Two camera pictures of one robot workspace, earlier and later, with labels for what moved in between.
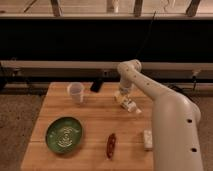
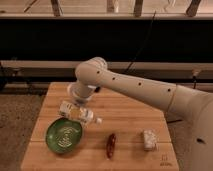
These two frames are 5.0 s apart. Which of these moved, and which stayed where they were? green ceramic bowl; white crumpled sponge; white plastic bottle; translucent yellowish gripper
Moved: translucent yellowish gripper; white plastic bottle
Stayed: green ceramic bowl; white crumpled sponge
